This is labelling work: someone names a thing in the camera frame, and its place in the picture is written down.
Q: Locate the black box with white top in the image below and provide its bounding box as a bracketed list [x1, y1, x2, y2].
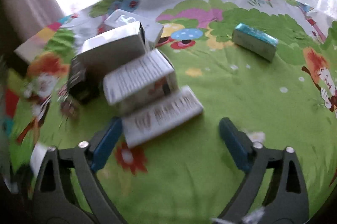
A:
[67, 57, 99, 106]

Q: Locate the long yellow white box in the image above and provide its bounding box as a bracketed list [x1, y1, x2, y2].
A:
[122, 86, 204, 148]

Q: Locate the white box with red notes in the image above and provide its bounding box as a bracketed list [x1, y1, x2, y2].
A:
[103, 49, 179, 114]

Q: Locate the teal-topped small box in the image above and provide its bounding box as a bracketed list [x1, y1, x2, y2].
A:
[232, 23, 279, 62]

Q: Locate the large grey cardboard box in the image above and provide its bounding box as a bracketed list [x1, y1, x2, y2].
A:
[72, 21, 147, 79]

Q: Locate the white box with thin print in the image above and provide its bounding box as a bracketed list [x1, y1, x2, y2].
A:
[30, 142, 48, 177]

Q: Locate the small brown box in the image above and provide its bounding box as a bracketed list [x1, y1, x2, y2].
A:
[60, 98, 79, 119]

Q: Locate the green cartoon play mat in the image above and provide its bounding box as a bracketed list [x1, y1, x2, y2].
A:
[6, 0, 336, 223]

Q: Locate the white box behind grey box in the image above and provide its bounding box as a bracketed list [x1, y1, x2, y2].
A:
[103, 9, 163, 50]

